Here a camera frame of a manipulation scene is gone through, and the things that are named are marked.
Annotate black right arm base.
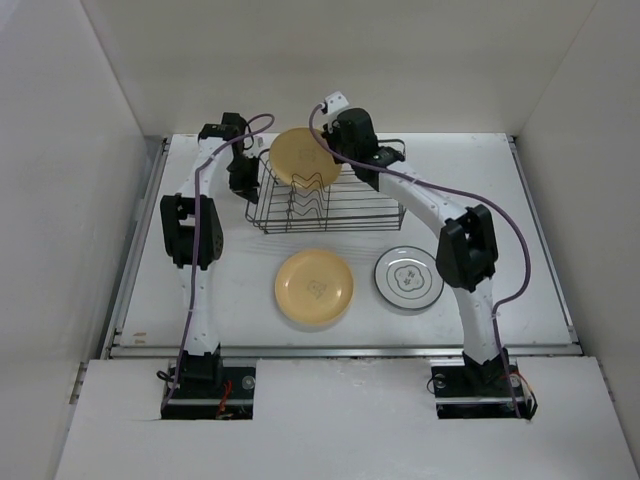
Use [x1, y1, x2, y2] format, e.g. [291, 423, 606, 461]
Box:
[427, 356, 538, 420]

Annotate white plate black ring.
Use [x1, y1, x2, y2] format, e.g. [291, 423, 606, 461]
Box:
[373, 244, 446, 314]

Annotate metal wire dish rack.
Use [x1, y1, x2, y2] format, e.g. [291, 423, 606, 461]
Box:
[245, 149, 405, 234]

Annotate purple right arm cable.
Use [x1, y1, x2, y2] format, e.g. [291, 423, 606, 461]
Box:
[308, 102, 532, 419]

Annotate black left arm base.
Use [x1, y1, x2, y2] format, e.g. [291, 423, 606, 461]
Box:
[156, 352, 257, 421]

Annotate yellow plate with drawing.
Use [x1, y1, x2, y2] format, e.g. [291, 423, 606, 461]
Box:
[274, 249, 355, 330]

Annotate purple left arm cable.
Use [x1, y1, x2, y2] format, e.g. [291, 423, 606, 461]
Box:
[164, 113, 276, 406]

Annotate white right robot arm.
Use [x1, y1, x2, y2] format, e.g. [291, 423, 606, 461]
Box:
[309, 103, 504, 394]

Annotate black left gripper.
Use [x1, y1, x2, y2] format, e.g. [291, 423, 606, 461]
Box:
[226, 154, 260, 205]

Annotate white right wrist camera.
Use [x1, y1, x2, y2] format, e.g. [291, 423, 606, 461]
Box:
[321, 91, 350, 118]

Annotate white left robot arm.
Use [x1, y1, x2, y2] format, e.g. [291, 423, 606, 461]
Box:
[160, 112, 259, 357]

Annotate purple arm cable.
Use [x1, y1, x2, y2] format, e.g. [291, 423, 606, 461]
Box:
[308, 102, 532, 419]
[164, 113, 276, 406]

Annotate aluminium frame rail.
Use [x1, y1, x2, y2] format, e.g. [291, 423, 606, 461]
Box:
[106, 133, 581, 358]

